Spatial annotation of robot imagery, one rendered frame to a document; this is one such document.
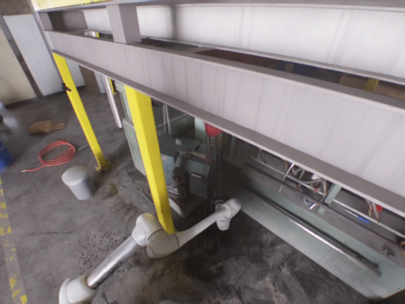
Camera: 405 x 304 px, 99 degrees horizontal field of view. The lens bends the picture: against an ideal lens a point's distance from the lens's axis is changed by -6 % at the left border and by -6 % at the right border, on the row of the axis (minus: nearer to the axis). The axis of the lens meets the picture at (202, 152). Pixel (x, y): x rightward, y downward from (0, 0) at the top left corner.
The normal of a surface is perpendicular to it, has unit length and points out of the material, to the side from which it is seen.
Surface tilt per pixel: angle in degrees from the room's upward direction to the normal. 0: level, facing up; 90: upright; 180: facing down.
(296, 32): 90
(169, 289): 0
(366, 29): 90
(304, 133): 90
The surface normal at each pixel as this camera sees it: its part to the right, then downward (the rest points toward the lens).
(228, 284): 0.00, -0.79
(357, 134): -0.69, 0.45
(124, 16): 0.72, 0.43
